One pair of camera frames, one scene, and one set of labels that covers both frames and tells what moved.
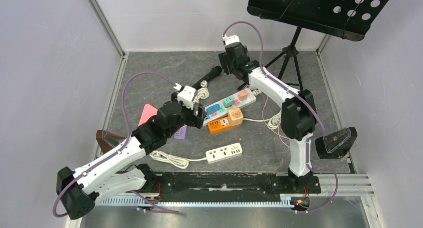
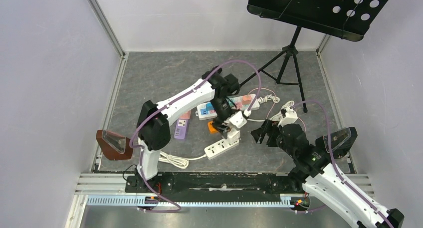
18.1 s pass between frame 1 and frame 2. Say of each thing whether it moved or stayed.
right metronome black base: stayed
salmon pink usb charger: moved
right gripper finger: moved
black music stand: stayed
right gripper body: moved
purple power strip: stayed
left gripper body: moved
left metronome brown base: stayed
